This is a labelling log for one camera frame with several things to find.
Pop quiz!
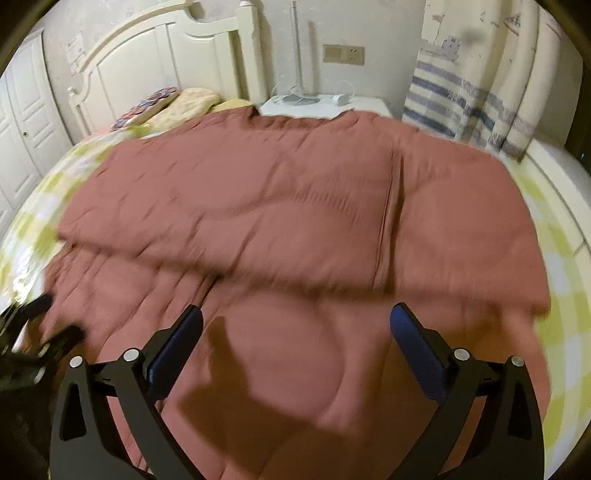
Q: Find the white nightstand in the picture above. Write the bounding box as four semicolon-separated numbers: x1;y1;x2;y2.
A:
259;95;394;121

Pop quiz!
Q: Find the colourful patterned cushion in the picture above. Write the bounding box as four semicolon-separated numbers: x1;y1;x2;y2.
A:
111;87;181;131

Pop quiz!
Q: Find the white wooden bed headboard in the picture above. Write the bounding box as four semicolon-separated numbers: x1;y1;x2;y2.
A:
67;0;269;137

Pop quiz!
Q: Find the paper wall note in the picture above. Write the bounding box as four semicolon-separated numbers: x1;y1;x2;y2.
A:
65;32;87;77

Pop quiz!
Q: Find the cream quilted pillow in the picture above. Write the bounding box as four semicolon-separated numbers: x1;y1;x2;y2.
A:
143;88;222;134

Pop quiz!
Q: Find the white wardrobe door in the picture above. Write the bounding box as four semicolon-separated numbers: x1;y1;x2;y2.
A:
0;28;72;232

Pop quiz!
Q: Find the white pole lamp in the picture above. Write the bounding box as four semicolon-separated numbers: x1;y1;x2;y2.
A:
281;0;320;106

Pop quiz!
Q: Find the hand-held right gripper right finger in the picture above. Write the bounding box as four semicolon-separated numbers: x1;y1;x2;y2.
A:
389;302;546;480

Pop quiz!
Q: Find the yellow pillow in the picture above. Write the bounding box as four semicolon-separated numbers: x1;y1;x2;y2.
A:
211;98;254;112

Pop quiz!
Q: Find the rust pink padded coat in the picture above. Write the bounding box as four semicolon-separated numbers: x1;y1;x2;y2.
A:
39;111;552;480

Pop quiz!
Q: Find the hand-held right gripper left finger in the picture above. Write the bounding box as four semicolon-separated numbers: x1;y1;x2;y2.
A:
48;305;208;480

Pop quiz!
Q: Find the beige wall socket plate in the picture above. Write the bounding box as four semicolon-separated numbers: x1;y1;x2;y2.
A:
322;44;365;65

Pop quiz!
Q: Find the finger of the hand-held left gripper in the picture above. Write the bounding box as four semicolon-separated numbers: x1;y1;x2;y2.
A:
39;325;84;357
14;295;54;322

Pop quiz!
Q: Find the boat print striped curtain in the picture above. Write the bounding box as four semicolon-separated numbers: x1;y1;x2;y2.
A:
402;0;578;160

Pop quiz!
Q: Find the green checked bed sheet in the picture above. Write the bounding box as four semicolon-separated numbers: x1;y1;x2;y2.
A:
0;124;589;480

